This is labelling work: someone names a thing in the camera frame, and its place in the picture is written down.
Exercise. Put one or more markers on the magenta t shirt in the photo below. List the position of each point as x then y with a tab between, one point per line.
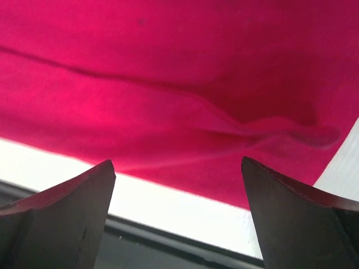
178	92

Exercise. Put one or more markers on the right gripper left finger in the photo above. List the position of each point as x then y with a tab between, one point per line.
60	227

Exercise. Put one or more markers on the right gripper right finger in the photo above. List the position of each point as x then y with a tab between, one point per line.
297	225

